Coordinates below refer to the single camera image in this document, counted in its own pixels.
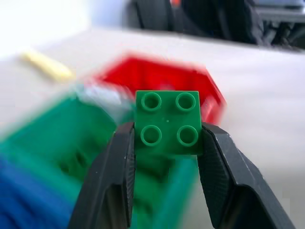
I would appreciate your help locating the green plastic bin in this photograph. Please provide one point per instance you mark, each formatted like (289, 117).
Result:
(59, 145)

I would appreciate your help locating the green studded building block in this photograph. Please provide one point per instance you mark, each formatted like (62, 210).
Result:
(168, 122)

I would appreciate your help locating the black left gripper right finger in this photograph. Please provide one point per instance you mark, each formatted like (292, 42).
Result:
(240, 181)

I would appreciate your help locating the pale yellow block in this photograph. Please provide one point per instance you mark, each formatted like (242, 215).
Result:
(46, 65)

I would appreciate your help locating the blue plastic bin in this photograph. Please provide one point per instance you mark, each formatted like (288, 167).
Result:
(26, 198)

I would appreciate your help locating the red plastic bin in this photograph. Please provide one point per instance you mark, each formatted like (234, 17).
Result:
(164, 78)

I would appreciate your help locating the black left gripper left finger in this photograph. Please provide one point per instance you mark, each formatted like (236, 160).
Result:
(104, 181)

